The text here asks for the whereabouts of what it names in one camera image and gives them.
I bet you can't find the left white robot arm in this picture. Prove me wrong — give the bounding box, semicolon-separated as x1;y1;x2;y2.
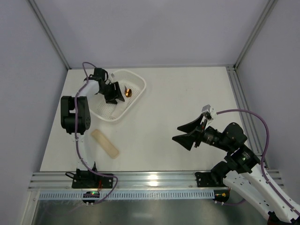
60;67;125;186

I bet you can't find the gold ornate spoon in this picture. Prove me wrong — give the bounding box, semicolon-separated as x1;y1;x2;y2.
124;87;132;98

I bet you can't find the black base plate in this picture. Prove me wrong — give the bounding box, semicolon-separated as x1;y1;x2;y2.
72;173;113;189
195;172;225;188

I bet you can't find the right side aluminium rail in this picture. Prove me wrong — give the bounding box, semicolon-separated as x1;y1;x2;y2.
226;65;270;156

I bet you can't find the white paper napkin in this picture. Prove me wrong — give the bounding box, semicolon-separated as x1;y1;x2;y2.
111;102;127;119

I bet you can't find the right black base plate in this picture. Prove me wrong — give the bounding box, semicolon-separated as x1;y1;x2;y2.
195;172;225;188

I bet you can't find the black controller board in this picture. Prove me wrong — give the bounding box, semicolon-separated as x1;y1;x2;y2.
82;191;100;206
213;192;230;205

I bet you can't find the left aluminium corner post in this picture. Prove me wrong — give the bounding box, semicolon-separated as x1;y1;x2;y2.
26;0;71;70

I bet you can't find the aluminium corner post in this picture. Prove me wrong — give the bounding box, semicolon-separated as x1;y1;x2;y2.
234;0;278;70
26;0;71;70

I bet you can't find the left black controller board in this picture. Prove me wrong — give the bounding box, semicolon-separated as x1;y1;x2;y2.
82;191;100;206

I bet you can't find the right aluminium corner post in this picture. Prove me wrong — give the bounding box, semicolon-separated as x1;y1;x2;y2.
234;0;278;70

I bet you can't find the beige wooden cutlery tray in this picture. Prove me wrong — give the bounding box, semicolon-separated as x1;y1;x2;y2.
91;129;120;159

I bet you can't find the white perforated plastic basket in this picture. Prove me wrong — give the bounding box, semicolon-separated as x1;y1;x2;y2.
89;69;146;123

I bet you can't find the aluminium front rail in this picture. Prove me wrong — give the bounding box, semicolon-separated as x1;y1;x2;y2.
28;171;197;190

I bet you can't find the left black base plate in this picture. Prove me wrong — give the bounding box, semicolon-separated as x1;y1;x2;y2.
72;173;113;189

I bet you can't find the slotted grey cable duct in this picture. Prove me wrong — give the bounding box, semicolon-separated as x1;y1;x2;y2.
38;189;215;200

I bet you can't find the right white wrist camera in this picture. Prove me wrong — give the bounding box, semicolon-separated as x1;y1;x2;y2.
202;105;217;126

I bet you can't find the right black controller board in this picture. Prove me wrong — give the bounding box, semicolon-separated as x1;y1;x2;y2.
213;192;230;205

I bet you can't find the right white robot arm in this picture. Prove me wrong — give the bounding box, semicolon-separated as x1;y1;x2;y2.
172;114;300;225

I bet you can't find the aluminium rail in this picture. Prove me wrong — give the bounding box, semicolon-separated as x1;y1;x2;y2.
226;65;270;156
28;171;197;190

